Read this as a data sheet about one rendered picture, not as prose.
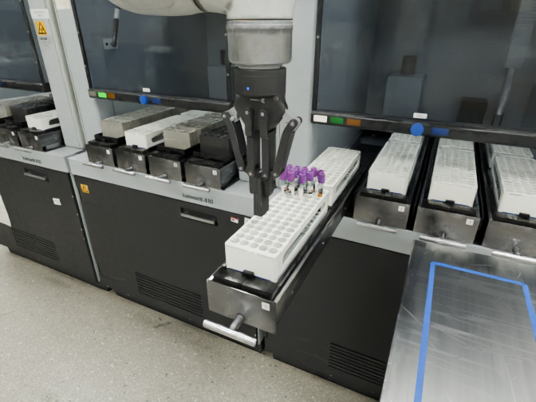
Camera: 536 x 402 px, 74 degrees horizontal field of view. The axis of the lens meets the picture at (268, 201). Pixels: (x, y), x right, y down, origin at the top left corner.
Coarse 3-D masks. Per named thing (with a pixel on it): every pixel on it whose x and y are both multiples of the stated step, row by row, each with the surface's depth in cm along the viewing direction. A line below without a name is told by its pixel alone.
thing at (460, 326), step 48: (432, 288) 58; (480, 288) 58; (528, 288) 58; (432, 336) 49; (480, 336) 49; (528, 336) 49; (384, 384) 43; (432, 384) 43; (480, 384) 43; (528, 384) 43
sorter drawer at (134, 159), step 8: (120, 152) 126; (128, 152) 124; (136, 152) 124; (144, 152) 123; (120, 160) 128; (128, 160) 126; (136, 160) 124; (144, 160) 123; (112, 168) 125; (128, 168) 125; (136, 168) 126; (144, 168) 124
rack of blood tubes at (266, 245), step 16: (288, 192) 81; (272, 208) 74; (288, 208) 74; (304, 208) 74; (256, 224) 68; (272, 224) 68; (288, 224) 69; (304, 224) 69; (240, 240) 63; (256, 240) 64; (272, 240) 63; (288, 240) 63; (304, 240) 71; (240, 256) 61; (256, 256) 60; (272, 256) 59; (288, 256) 68; (256, 272) 61; (272, 272) 60
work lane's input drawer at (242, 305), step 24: (360, 168) 108; (336, 216) 85; (312, 240) 74; (312, 264) 73; (216, 288) 62; (240, 288) 60; (264, 288) 59; (288, 288) 61; (216, 312) 65; (240, 312) 62; (264, 312) 59; (240, 336) 58
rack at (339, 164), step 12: (324, 156) 104; (336, 156) 103; (348, 156) 103; (360, 156) 107; (324, 168) 95; (336, 168) 94; (348, 168) 95; (336, 180) 87; (348, 180) 98; (336, 192) 94
